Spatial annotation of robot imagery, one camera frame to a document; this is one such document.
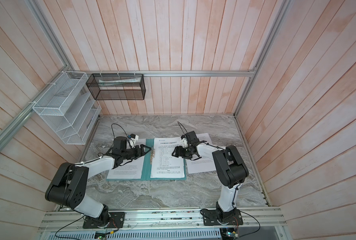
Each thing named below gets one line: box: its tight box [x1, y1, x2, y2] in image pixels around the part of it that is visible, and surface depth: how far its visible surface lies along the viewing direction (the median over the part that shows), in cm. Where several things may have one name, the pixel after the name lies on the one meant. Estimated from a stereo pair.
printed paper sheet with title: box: [150, 137, 185, 178], surface depth 95 cm
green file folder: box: [106, 138, 187, 182], surface depth 90 cm
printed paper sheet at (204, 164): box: [186, 154, 217, 174], surface depth 93 cm
